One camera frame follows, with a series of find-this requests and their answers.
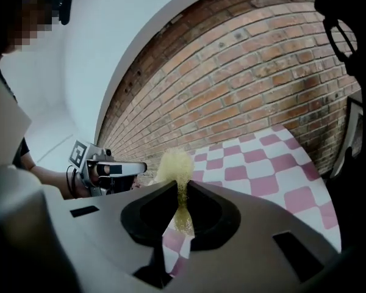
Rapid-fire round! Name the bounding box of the black head-mounted camera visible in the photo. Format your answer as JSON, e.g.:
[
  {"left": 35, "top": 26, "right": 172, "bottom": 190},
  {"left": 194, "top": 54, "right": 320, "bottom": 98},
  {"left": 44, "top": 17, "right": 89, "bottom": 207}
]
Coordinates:
[{"left": 58, "top": 0, "right": 76, "bottom": 26}]

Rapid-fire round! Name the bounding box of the person's left forearm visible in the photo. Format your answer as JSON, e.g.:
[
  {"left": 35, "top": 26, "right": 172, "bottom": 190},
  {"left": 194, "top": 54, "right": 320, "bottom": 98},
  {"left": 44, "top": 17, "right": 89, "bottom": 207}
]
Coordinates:
[{"left": 23, "top": 156, "right": 80, "bottom": 200}]

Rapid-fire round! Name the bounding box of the yellow sponge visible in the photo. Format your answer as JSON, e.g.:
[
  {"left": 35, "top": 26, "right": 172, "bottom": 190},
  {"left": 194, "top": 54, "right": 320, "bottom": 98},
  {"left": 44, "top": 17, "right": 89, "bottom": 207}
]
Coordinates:
[{"left": 154, "top": 147, "right": 196, "bottom": 238}]

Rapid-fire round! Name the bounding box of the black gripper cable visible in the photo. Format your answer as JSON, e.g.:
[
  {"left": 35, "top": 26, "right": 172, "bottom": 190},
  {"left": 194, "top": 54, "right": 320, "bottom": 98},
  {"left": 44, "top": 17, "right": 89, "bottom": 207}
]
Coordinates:
[{"left": 65, "top": 165, "right": 80, "bottom": 198}]

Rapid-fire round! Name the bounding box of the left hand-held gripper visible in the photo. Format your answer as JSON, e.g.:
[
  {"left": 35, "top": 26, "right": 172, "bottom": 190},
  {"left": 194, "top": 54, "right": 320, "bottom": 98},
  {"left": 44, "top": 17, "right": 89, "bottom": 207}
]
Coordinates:
[{"left": 67, "top": 139, "right": 148, "bottom": 197}]

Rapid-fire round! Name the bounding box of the person's left hand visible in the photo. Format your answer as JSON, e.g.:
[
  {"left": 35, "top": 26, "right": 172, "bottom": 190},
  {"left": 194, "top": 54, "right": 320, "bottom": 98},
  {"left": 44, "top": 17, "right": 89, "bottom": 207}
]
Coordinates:
[{"left": 90, "top": 165, "right": 110, "bottom": 187}]

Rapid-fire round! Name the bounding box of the person's head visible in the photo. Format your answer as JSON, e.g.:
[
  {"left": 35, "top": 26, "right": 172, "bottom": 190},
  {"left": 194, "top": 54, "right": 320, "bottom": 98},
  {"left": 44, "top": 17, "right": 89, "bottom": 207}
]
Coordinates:
[{"left": 0, "top": 0, "right": 62, "bottom": 54}]

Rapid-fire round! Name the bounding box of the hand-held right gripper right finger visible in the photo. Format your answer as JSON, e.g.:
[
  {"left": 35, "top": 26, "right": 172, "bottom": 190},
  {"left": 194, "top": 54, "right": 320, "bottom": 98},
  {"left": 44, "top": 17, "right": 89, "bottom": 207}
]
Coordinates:
[{"left": 170, "top": 181, "right": 344, "bottom": 293}]

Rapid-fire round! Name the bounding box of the pink checkered tablecloth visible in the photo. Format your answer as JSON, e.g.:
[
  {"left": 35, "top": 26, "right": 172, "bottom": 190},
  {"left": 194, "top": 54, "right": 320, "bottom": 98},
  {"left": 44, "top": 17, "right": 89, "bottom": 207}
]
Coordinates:
[{"left": 134, "top": 123, "right": 342, "bottom": 277}]

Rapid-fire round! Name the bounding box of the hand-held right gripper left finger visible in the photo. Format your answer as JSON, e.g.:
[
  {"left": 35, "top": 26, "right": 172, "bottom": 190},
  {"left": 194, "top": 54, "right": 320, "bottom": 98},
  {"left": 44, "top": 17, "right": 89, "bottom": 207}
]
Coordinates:
[{"left": 62, "top": 181, "right": 179, "bottom": 293}]

